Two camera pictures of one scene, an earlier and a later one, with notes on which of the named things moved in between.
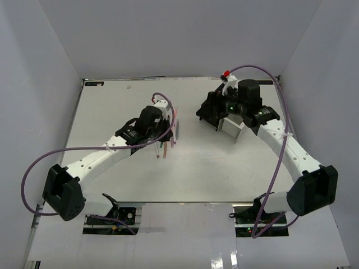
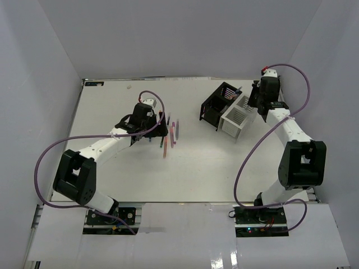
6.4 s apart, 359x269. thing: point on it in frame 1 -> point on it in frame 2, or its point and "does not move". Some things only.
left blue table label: (93, 83) does not move
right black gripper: (217, 98) -> (256, 88)
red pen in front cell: (164, 149) does not move
